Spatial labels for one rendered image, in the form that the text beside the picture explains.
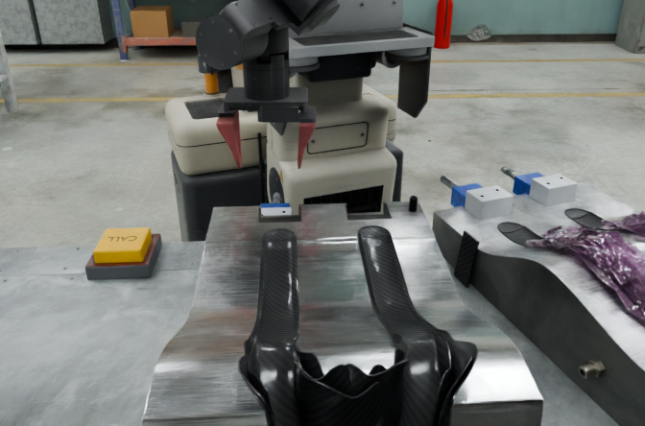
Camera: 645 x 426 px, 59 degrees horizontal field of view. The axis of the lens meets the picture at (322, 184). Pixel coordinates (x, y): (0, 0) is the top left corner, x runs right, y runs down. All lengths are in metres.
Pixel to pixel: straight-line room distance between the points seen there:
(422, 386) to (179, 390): 0.18
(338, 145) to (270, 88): 0.41
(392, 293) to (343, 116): 0.54
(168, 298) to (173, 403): 0.33
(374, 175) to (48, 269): 0.58
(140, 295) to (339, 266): 0.26
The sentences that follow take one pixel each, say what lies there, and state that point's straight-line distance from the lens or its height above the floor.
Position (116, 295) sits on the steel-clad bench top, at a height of 0.80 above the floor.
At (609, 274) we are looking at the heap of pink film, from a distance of 0.62.
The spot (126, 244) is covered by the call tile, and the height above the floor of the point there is 0.84.
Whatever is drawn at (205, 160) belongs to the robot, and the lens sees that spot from 1.29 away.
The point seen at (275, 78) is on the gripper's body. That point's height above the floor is 1.04.
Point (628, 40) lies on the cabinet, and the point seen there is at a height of 0.09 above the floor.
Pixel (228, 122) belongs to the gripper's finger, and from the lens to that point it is 0.71.
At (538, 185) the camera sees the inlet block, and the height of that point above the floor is 0.88.
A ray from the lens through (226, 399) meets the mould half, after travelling 0.40.
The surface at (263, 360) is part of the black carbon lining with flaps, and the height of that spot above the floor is 0.92.
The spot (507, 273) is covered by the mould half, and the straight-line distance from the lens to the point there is 0.68.
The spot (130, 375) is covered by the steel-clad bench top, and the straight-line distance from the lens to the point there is 0.64.
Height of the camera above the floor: 1.22
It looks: 25 degrees down
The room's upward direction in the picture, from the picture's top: straight up
